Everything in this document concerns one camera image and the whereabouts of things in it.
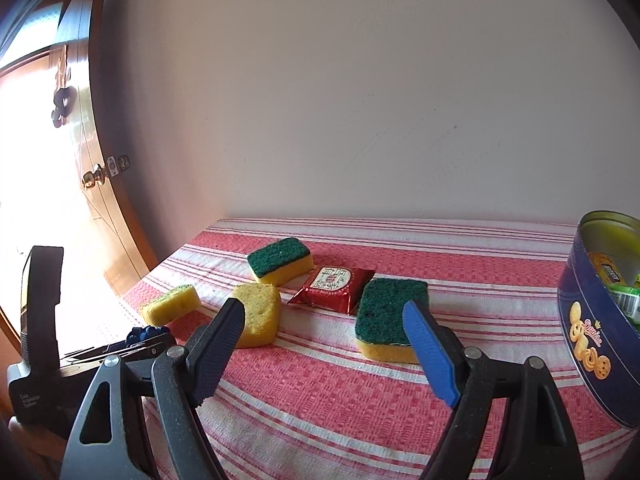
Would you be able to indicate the person's hand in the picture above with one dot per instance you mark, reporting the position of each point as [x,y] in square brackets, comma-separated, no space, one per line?
[38,440]

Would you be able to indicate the brass door knob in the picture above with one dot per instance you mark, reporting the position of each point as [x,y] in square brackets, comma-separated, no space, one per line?
[114,166]

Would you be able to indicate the green white tissue pack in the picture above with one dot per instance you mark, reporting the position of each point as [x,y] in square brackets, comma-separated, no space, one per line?
[627,299]

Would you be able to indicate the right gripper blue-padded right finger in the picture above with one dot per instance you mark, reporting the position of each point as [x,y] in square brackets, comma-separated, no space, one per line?
[536,439]

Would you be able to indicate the blue scrubber ball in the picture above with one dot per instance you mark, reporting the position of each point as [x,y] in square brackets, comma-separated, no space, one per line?
[138,334]

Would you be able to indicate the yellow speckled sponge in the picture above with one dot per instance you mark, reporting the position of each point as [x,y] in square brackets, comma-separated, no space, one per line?
[174,304]

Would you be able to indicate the dark door ornament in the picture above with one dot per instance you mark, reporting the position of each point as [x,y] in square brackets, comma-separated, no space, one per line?
[63,103]

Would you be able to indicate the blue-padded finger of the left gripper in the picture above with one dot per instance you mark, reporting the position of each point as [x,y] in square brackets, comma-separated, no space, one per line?
[137,345]

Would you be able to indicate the blue round cookie tin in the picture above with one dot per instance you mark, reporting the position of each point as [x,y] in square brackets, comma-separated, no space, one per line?
[600,319]

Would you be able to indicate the red foil snack packet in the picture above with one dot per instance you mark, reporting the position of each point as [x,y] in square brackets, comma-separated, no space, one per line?
[334,288]

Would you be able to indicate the large yellow cracker pack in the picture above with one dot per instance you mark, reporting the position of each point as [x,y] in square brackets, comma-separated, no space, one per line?
[606,269]

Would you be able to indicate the plain yellow sponge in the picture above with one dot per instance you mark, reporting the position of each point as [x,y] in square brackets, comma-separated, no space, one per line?
[262,304]

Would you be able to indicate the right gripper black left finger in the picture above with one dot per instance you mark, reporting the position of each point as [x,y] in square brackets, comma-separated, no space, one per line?
[109,438]

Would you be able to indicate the green yellow sponge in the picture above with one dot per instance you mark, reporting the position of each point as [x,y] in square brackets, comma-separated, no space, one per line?
[379,332]
[281,261]

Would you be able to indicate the red white striped cloth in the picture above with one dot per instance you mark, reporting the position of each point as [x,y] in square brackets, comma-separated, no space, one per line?
[338,394]

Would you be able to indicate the wooden door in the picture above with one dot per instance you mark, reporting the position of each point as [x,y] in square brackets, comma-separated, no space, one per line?
[74,54]

